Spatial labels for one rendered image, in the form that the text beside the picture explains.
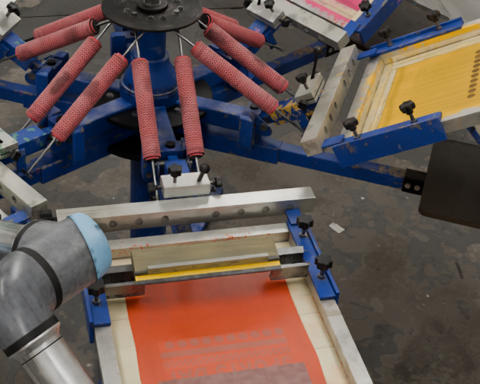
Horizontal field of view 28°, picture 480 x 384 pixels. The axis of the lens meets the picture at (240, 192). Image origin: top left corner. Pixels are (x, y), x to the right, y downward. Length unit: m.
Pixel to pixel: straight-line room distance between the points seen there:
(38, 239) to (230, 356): 0.78
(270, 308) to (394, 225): 1.94
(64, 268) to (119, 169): 2.86
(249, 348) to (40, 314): 0.84
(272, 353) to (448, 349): 1.57
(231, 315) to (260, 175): 2.13
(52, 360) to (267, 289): 0.98
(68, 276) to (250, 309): 0.87
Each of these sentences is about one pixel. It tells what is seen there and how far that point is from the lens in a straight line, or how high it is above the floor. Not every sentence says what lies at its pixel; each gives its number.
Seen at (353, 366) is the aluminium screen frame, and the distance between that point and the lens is 2.21.
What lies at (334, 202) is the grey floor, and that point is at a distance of 4.30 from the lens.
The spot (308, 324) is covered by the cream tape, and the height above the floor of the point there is 0.96.
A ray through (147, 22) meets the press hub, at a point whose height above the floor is 1.31.
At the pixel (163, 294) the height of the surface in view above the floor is 0.96.
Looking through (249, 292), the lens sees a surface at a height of 0.96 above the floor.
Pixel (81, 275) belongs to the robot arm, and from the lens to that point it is 1.57.
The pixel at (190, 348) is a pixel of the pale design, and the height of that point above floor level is 0.96.
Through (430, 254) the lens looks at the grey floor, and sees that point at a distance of 4.12.
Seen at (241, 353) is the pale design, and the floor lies 0.96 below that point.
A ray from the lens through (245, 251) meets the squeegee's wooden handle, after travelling 2.35.
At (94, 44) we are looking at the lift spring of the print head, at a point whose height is 1.22.
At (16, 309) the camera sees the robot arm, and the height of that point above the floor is 1.53.
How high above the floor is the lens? 2.58
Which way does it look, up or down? 37 degrees down
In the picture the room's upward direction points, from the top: 5 degrees clockwise
